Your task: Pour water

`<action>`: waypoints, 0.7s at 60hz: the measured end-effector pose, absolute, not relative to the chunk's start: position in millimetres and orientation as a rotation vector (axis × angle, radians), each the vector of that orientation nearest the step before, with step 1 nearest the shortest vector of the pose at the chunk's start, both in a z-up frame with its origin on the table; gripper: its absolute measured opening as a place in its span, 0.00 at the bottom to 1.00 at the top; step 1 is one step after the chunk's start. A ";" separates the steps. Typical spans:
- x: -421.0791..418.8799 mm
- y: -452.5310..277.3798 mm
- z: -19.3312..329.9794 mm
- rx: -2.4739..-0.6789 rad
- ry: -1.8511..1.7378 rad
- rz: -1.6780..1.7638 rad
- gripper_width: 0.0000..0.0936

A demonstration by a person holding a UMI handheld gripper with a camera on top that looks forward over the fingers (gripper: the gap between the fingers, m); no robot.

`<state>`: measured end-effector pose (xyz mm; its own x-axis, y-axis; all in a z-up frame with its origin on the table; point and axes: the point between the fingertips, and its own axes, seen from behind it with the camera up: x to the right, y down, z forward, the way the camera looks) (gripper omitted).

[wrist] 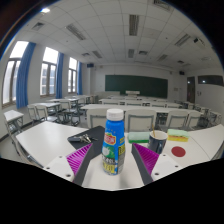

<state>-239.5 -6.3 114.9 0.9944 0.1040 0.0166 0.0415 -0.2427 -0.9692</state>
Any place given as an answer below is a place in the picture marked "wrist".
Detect dark blue mug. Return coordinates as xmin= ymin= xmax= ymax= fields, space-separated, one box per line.
xmin=147 ymin=129 xmax=169 ymax=155

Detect flat round red coaster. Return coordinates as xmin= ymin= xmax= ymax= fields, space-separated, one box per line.
xmin=170 ymin=145 xmax=187 ymax=158

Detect blue drink bottle white cap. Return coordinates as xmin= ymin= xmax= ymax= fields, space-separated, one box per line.
xmin=101 ymin=108 xmax=127 ymax=177

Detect dark green chalkboard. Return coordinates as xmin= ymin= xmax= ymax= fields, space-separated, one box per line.
xmin=105 ymin=74 xmax=169 ymax=99

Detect tall window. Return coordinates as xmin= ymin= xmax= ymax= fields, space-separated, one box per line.
xmin=40 ymin=46 xmax=59 ymax=98
xmin=67 ymin=57 xmax=78 ymax=94
xmin=2 ymin=40 xmax=29 ymax=106

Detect ceiling projector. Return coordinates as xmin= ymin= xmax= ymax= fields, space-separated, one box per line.
xmin=193 ymin=37 xmax=205 ymax=46

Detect yellow and green sponge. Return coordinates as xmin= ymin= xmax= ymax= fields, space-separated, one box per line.
xmin=167 ymin=128 xmax=191 ymax=143

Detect ceiling light panels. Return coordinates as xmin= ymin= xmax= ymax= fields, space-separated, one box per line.
xmin=31 ymin=0 xmax=193 ymax=62

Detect white classroom chairs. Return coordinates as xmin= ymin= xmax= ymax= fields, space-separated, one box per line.
xmin=26 ymin=94 xmax=223 ymax=133

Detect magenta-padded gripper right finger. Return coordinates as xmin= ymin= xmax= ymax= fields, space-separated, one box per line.
xmin=131 ymin=143 xmax=184 ymax=186

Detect dark wide wall window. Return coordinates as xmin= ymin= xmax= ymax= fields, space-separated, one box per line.
xmin=197 ymin=74 xmax=224 ymax=87

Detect bunch of keys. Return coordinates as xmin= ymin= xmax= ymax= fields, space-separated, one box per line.
xmin=68 ymin=133 xmax=98 ymax=145

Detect dark door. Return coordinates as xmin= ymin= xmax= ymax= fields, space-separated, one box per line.
xmin=186 ymin=76 xmax=196 ymax=104

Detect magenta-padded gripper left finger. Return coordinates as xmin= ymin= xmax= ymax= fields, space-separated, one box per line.
xmin=43 ymin=143 xmax=94 ymax=186

